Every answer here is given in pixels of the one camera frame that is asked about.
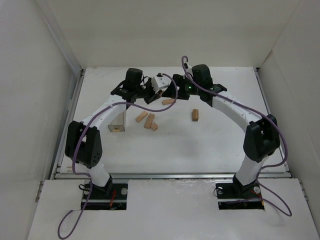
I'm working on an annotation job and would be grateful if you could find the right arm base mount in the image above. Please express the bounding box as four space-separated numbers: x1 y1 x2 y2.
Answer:
214 182 265 210

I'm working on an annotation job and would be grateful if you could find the long wood block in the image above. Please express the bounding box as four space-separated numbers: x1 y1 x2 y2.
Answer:
144 113 155 129

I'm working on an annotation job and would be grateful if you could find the wood block numbered twelve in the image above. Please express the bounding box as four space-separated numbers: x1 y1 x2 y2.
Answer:
191 109 199 122

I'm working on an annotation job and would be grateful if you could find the small wood cube block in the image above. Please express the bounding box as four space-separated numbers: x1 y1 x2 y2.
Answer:
150 122 159 132

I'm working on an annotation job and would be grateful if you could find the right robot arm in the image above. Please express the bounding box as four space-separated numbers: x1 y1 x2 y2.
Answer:
158 63 280 195

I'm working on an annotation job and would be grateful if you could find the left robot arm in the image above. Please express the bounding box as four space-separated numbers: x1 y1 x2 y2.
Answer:
65 68 169 193

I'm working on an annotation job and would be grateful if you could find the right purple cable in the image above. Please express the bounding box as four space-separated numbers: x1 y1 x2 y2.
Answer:
180 55 293 217

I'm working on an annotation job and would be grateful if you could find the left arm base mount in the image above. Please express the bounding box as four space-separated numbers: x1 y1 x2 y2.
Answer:
84 182 129 211

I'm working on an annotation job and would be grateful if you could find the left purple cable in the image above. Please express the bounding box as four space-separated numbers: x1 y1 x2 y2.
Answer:
57 72 179 239

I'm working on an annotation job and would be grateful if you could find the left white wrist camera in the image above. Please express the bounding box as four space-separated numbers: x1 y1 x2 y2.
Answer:
151 73 170 93

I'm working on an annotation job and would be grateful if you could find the purple cable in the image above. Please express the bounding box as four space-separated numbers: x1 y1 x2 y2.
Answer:
180 55 293 217
57 72 179 239

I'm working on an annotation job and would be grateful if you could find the clear plastic box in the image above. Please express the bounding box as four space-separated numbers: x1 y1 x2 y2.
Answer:
108 111 127 133

